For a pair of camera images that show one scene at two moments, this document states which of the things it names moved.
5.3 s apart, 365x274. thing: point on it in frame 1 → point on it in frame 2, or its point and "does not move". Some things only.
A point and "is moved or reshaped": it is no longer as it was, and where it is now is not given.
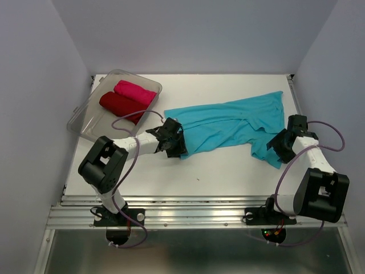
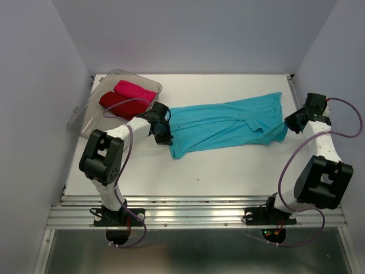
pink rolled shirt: [134, 91] does not move
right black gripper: [284, 156] → [289, 121]
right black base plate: [266, 216] does not move
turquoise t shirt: [210, 128] is moved or reshaped
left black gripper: [181, 149] → [166, 140]
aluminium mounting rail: [173, 212] does not move
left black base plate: [103, 217] does not move
